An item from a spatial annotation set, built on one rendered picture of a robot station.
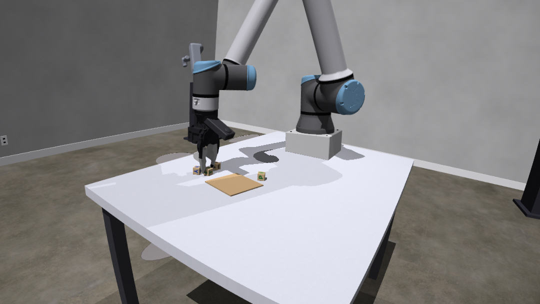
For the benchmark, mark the tan flat mat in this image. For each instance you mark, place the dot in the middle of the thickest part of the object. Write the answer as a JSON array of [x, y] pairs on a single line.
[[233, 184]]

